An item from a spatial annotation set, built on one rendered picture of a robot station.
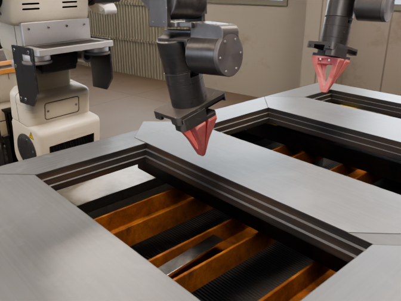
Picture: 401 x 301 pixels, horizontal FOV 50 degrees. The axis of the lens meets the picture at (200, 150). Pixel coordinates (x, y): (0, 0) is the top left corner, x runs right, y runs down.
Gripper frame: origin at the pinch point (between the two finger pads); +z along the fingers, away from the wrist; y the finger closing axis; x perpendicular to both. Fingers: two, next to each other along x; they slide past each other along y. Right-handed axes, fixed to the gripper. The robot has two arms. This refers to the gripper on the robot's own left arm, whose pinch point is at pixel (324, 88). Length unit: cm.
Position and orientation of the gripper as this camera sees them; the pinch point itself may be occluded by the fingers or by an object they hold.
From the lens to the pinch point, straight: 98.0
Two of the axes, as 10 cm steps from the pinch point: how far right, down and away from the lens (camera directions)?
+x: -6.7, -2.4, 7.1
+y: 7.3, -0.2, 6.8
